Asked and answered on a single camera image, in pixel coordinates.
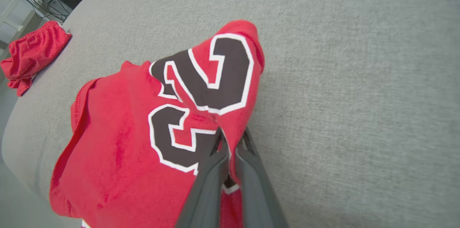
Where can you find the red jersey with white sleeves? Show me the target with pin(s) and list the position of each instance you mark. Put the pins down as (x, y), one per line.
(115, 142)

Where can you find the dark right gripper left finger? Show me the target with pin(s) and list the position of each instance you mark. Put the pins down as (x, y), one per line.
(208, 192)

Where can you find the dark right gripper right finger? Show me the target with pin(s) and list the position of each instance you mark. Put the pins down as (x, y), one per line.
(257, 195)

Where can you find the grey fabric sofa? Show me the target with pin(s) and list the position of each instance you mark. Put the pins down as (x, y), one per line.
(341, 95)

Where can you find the red shorts with white band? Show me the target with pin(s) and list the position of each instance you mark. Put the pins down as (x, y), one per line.
(32, 52)

